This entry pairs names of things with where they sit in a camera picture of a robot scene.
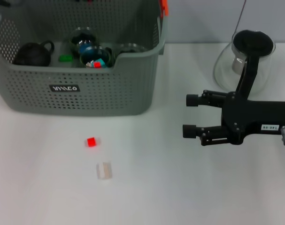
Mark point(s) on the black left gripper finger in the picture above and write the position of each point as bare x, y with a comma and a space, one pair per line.
82, 1

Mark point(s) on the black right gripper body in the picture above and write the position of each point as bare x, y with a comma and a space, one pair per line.
257, 114

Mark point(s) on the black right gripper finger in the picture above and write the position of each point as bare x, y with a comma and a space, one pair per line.
191, 100
210, 135

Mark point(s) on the glass teacup black sleeve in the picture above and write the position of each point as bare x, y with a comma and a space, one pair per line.
133, 48
108, 56
83, 35

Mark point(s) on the blue square brick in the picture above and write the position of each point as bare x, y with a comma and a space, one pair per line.
90, 52

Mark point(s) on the green brick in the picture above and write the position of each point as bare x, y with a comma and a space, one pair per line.
65, 57

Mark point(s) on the dark red curved brick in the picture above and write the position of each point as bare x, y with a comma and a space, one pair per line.
89, 64

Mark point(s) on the teal square brick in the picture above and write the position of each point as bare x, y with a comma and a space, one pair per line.
103, 63

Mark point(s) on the small red square brick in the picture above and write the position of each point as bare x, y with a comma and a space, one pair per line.
91, 141

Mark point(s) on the white small brick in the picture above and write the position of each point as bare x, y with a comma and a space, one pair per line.
104, 171

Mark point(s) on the grey perforated storage bin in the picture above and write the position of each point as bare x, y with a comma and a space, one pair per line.
114, 93

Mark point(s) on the orange bin clip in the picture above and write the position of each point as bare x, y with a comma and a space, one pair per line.
165, 7

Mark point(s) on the glass teapot black lid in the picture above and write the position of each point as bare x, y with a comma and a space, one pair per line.
253, 42

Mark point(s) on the dark clay teapot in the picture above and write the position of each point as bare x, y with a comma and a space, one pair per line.
30, 55

